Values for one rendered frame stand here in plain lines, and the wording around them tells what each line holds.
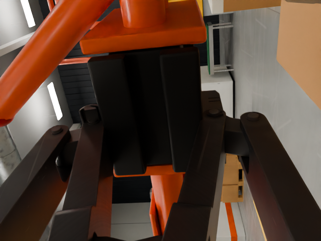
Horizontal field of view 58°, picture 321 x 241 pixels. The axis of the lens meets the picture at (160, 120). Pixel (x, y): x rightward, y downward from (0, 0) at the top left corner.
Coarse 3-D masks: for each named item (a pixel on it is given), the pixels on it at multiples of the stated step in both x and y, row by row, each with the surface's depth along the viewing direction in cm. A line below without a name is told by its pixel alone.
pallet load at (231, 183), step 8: (232, 160) 718; (232, 168) 704; (240, 168) 703; (224, 176) 717; (232, 176) 715; (224, 184) 728; (232, 184) 726; (240, 184) 726; (224, 192) 740; (232, 192) 738; (224, 200) 753; (232, 200) 751; (240, 200) 750
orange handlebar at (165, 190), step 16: (128, 0) 13; (144, 0) 13; (160, 0) 14; (128, 16) 14; (144, 16) 14; (160, 16) 14; (160, 176) 19; (176, 176) 19; (160, 192) 19; (176, 192) 19; (160, 208) 20; (160, 224) 21
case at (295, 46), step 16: (288, 16) 30; (304, 16) 26; (320, 16) 23; (288, 32) 31; (304, 32) 27; (320, 32) 23; (288, 48) 31; (304, 48) 27; (320, 48) 24; (288, 64) 32; (304, 64) 27; (320, 64) 24; (304, 80) 27; (320, 80) 24; (320, 96) 24
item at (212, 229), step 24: (216, 120) 14; (216, 144) 12; (192, 168) 11; (216, 168) 11; (192, 192) 10; (216, 192) 11; (192, 216) 9; (216, 216) 11; (168, 240) 8; (192, 240) 8
